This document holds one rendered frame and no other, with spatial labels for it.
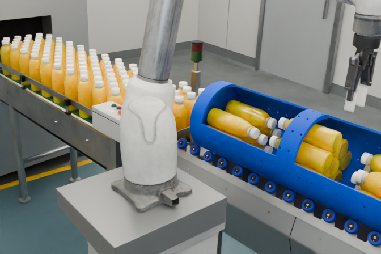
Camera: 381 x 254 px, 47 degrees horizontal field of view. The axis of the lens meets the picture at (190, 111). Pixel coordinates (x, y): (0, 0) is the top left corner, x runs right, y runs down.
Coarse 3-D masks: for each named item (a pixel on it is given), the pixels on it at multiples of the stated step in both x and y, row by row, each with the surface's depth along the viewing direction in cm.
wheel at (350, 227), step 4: (348, 220) 134; (352, 220) 133; (344, 224) 134; (348, 224) 134; (352, 224) 133; (356, 224) 132; (344, 228) 134; (348, 228) 133; (352, 228) 132; (356, 228) 132; (348, 232) 133; (352, 232) 132; (356, 232) 132
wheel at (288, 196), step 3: (288, 189) 148; (285, 192) 149; (288, 192) 148; (291, 192) 147; (294, 192) 147; (282, 195) 149; (285, 195) 148; (288, 195) 147; (291, 195) 147; (294, 195) 147; (285, 198) 148; (288, 198) 147; (291, 198) 146; (294, 198) 147; (288, 201) 147; (291, 201) 147
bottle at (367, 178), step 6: (366, 174) 131; (372, 174) 128; (378, 174) 127; (366, 180) 129; (372, 180) 127; (378, 180) 126; (366, 186) 129; (372, 186) 127; (378, 186) 125; (372, 192) 128; (378, 192) 126
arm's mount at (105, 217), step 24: (120, 168) 142; (72, 192) 128; (96, 192) 128; (192, 192) 127; (216, 192) 127; (72, 216) 123; (96, 216) 116; (120, 216) 116; (144, 216) 116; (168, 216) 116; (192, 216) 117; (216, 216) 124; (96, 240) 112; (120, 240) 106; (144, 240) 109; (168, 240) 115
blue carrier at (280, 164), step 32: (224, 96) 179; (256, 96) 173; (192, 128) 169; (288, 128) 142; (352, 128) 147; (256, 160) 150; (288, 160) 140; (352, 160) 154; (320, 192) 135; (352, 192) 126
